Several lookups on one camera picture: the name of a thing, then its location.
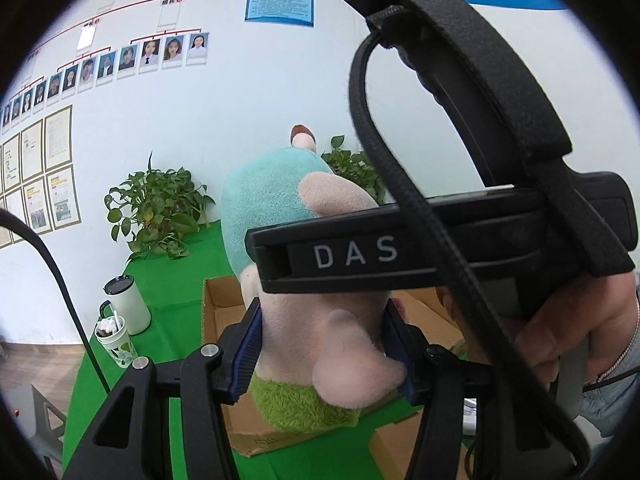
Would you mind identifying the pink pig plush toy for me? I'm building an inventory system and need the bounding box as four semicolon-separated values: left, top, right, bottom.
220;122;409;435

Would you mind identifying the person's right hand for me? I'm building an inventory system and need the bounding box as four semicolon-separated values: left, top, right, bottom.
434;271;640;401

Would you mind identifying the grey plastic stool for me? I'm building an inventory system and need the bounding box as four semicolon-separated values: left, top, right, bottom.
3;384;66;466

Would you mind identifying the green patterned cup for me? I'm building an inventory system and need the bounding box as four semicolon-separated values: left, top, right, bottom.
94;313;138;368

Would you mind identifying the white electric kettle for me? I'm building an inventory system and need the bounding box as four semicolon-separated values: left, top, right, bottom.
99;274;152;335

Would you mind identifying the large brown cardboard box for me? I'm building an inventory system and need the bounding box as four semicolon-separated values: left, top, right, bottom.
200;275;471;480

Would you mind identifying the right potted green plant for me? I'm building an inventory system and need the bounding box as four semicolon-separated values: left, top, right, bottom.
321;136;387;205

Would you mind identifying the potted green plant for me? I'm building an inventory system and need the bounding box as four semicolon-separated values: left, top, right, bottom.
321;136;387;205
103;162;216;261

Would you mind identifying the left potted green plant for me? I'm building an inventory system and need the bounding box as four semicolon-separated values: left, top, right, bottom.
103;162;216;261

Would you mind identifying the black cable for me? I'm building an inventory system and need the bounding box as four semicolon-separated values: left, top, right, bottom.
0;208;112;395

